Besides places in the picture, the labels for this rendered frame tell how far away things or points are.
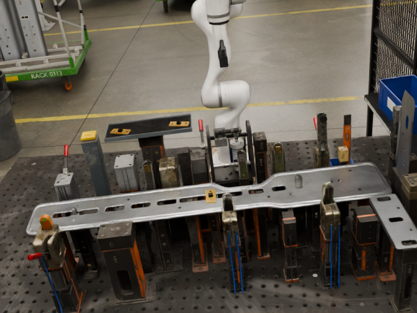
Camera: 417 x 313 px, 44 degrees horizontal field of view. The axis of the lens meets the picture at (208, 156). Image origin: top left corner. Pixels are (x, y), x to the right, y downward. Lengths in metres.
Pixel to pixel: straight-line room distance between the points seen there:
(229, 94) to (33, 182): 1.21
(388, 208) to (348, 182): 0.21
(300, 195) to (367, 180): 0.27
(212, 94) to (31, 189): 1.13
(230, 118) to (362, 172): 0.69
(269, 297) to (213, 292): 0.22
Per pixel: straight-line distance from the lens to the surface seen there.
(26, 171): 3.11
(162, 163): 2.12
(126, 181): 2.12
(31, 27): 6.15
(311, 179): 2.07
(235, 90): 2.41
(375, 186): 2.05
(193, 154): 2.14
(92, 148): 2.28
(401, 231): 1.85
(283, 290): 2.04
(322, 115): 2.09
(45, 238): 1.92
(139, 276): 2.00
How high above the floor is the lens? 2.17
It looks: 31 degrees down
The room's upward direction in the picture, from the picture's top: 8 degrees counter-clockwise
